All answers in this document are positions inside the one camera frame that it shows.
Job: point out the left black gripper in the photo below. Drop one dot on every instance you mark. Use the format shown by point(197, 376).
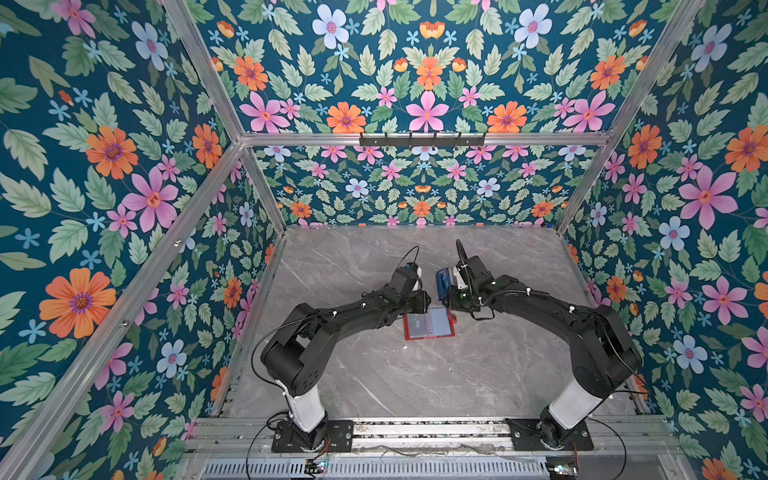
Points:
point(421, 305)

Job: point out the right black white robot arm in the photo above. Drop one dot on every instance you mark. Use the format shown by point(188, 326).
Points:
point(602, 354)

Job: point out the black hook rail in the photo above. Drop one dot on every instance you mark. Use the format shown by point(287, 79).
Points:
point(408, 140)

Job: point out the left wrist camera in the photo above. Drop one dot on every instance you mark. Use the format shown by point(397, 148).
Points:
point(407, 278)

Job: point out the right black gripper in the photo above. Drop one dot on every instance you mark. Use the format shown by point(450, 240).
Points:
point(452, 294)

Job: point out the red card holder wallet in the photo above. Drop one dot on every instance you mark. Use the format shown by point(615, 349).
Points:
point(436, 323)

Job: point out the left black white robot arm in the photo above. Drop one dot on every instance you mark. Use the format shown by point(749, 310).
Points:
point(299, 351)

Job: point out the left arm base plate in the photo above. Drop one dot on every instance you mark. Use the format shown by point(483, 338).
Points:
point(329, 436)

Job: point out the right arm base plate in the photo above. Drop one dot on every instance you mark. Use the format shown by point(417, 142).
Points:
point(547, 435)

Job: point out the aluminium front rail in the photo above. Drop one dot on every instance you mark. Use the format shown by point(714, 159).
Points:
point(642, 435)

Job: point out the white perforated cable tray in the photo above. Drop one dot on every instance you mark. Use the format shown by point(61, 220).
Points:
point(377, 468)

